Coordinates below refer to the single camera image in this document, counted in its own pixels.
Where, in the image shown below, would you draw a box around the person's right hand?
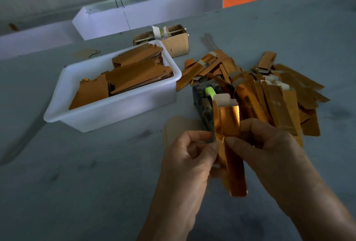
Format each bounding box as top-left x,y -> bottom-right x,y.
224,118 -> 320,217

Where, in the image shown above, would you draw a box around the person's left hand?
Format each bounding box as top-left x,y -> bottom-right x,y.
161,131 -> 219,217

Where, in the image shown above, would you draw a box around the pile of beige blanks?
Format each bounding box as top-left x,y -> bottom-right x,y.
162,117 -> 208,147

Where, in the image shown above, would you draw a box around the pile of gold boxes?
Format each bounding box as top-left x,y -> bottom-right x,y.
176,49 -> 330,147

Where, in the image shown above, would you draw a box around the gold carton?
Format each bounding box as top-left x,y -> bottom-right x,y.
213,99 -> 248,197

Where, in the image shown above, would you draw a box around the gold cartons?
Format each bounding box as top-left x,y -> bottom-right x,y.
69,44 -> 174,110

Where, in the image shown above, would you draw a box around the person's right forearm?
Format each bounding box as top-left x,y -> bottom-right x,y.
284,191 -> 356,241

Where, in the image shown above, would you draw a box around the person's left forearm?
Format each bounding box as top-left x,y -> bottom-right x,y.
138,205 -> 201,241

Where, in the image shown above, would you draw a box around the black tape dispenser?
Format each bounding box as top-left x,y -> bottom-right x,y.
192,79 -> 218,130

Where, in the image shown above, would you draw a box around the white plastic bin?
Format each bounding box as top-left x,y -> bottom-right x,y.
43,39 -> 182,132

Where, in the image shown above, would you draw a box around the small cardboard box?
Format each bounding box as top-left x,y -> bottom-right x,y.
133,25 -> 190,58

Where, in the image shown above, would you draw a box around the long white tray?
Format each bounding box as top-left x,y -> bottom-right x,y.
72,0 -> 224,41
0,21 -> 83,61

